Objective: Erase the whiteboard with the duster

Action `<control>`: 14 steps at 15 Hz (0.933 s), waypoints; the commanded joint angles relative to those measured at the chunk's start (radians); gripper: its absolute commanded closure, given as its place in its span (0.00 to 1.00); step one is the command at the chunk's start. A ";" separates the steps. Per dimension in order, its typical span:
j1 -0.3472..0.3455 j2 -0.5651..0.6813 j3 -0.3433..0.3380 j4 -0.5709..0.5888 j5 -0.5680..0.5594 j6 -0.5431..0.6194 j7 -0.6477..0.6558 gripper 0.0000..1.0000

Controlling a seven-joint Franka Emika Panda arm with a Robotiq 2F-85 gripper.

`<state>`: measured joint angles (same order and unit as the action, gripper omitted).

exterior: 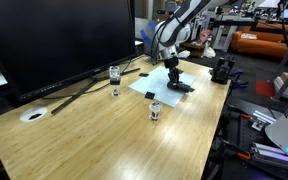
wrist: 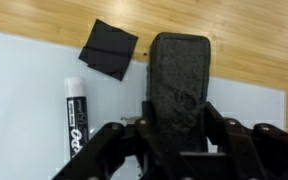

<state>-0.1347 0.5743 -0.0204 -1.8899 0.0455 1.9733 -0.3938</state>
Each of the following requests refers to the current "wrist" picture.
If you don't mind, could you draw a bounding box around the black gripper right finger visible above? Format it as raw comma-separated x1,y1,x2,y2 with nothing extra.
203,101,288,180

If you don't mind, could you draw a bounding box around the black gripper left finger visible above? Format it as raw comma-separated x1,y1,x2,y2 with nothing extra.
52,100,192,180

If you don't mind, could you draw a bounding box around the dark grey felt duster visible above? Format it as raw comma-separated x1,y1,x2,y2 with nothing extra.
145,32,212,154

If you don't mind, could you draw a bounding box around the white black dry-erase marker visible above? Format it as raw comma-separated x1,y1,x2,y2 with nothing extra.
63,77,90,161

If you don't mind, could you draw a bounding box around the white whiteboard sheet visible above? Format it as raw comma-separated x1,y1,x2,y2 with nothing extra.
0,28,288,180

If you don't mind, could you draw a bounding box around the black tape square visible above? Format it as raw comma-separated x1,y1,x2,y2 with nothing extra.
78,18,139,82

